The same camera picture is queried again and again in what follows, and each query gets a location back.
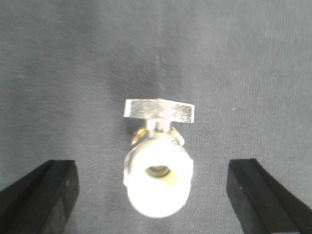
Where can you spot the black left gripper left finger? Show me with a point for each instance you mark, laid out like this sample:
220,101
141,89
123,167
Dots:
42,201

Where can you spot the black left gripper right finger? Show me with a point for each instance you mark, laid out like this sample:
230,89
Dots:
261,204

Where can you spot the white brass valve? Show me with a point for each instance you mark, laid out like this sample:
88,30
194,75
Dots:
158,170

